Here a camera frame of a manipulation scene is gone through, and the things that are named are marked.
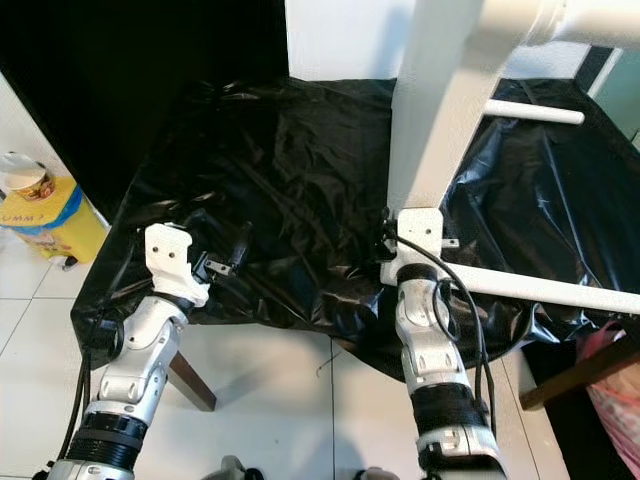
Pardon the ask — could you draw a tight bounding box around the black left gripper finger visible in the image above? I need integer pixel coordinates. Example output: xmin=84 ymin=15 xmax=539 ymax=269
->
xmin=227 ymin=219 xmax=255 ymax=272

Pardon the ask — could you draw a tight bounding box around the pink patterned bag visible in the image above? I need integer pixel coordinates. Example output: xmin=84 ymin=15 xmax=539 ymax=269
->
xmin=575 ymin=320 xmax=640 ymax=476

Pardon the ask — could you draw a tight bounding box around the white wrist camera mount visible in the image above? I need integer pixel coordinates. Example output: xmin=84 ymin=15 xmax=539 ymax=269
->
xmin=145 ymin=223 xmax=211 ymax=309
xmin=390 ymin=207 xmax=446 ymax=286

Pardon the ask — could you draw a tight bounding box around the black door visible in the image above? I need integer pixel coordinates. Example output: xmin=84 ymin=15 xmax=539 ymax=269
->
xmin=0 ymin=0 xmax=286 ymax=216

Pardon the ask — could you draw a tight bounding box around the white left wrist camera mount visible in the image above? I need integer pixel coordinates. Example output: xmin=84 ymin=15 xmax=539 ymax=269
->
xmin=145 ymin=223 xmax=211 ymax=309

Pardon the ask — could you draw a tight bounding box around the yellow storage box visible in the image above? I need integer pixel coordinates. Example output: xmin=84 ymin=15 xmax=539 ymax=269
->
xmin=0 ymin=175 xmax=106 ymax=263

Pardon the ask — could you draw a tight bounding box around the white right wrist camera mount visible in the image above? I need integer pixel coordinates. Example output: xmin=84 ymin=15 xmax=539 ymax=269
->
xmin=390 ymin=207 xmax=446 ymax=286

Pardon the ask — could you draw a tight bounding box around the black plastic table cover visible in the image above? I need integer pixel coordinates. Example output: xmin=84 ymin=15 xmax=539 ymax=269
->
xmin=70 ymin=75 xmax=640 ymax=386

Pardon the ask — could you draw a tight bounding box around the white plastic table top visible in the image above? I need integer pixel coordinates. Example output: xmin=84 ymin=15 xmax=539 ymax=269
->
xmin=388 ymin=0 xmax=561 ymax=216

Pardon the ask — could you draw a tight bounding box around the white instant noodle cup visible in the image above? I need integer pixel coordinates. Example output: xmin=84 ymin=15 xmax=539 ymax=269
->
xmin=0 ymin=152 xmax=56 ymax=201

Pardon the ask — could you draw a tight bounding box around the dark grey robot left foot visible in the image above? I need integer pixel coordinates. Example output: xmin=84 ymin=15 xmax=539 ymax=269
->
xmin=215 ymin=455 xmax=251 ymax=480

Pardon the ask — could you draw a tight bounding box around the dark door frame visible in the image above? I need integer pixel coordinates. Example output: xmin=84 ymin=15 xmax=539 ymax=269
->
xmin=575 ymin=45 xmax=626 ymax=96

